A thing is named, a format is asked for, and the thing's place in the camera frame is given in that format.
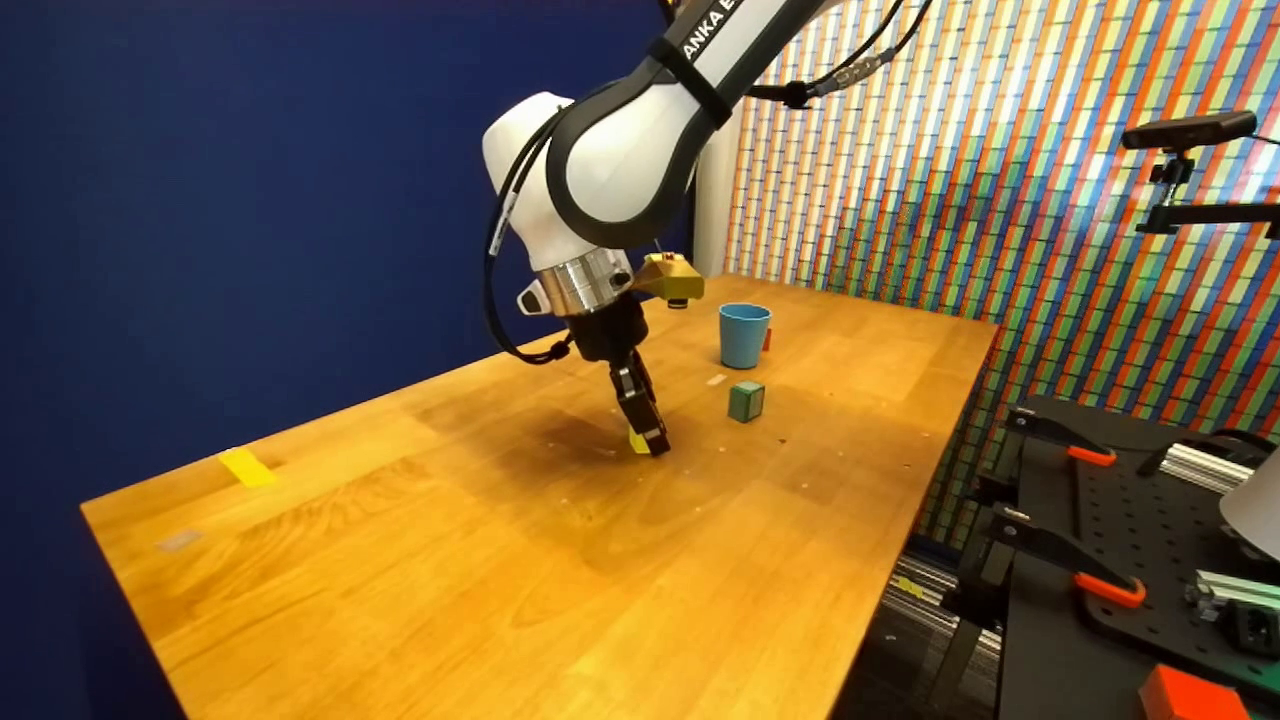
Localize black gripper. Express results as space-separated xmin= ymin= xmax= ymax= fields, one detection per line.
xmin=568 ymin=293 xmax=676 ymax=460

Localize green wooden block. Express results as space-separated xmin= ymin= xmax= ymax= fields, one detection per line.
xmin=725 ymin=375 xmax=773 ymax=429

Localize blue plastic cup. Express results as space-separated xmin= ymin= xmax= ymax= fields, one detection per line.
xmin=716 ymin=299 xmax=776 ymax=375

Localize yellow tape strip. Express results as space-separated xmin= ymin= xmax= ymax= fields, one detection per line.
xmin=214 ymin=449 xmax=284 ymax=492

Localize black perforated breadboard table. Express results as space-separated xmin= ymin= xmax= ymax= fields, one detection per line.
xmin=977 ymin=391 xmax=1280 ymax=720

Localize silver aluminium extrusion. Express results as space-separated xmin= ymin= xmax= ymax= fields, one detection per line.
xmin=1154 ymin=438 xmax=1260 ymax=498

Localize red box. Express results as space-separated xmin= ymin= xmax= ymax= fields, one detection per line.
xmin=1137 ymin=660 xmax=1256 ymax=720

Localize white cone-shaped object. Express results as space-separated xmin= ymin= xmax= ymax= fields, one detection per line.
xmin=1214 ymin=445 xmax=1280 ymax=565

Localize gold wrist camera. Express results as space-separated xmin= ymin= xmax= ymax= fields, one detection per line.
xmin=629 ymin=248 xmax=709 ymax=310

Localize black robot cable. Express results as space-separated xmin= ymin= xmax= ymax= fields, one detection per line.
xmin=480 ymin=123 xmax=580 ymax=371

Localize orange-handled black clamp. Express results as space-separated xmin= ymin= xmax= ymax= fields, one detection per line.
xmin=1005 ymin=402 xmax=1124 ymax=475
xmin=980 ymin=504 xmax=1150 ymax=615

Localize black camera on stand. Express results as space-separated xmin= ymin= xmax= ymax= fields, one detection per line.
xmin=1115 ymin=106 xmax=1280 ymax=242

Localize green metal rail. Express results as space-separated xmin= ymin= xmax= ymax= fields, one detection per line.
xmin=1188 ymin=565 xmax=1280 ymax=656

